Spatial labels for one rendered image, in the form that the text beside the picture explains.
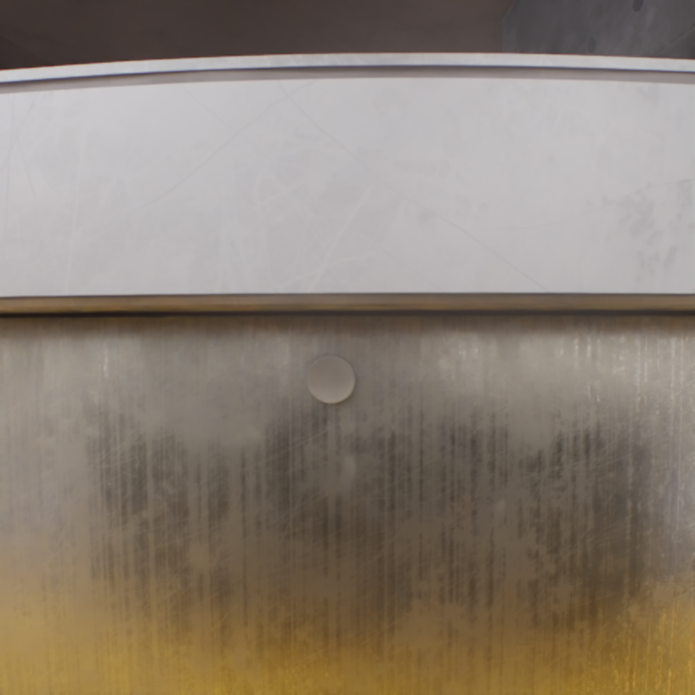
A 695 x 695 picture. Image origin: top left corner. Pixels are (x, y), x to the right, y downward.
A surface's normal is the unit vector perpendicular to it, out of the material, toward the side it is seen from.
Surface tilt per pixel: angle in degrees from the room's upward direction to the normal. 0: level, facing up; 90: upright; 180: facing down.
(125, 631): 90
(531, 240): 90
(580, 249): 90
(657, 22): 90
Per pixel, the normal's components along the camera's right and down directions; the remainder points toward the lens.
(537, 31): -0.99, 0.00
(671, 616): 0.01, 0.02
